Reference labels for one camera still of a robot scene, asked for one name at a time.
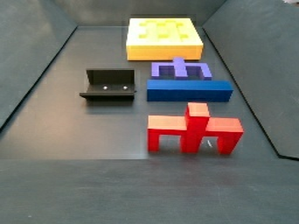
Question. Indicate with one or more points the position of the yellow slotted board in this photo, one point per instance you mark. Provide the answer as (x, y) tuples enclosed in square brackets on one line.
[(161, 38)]

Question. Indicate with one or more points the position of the blue rectangular block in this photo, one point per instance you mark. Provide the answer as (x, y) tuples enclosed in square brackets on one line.
[(188, 90)]

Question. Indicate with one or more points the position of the red comb-shaped block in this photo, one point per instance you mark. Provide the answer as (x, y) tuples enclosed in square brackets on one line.
[(192, 127)]

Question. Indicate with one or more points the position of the purple comb-shaped block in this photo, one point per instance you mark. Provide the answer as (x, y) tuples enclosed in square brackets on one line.
[(181, 70)]

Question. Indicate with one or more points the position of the black angle bracket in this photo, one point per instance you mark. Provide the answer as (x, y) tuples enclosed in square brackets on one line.
[(109, 84)]

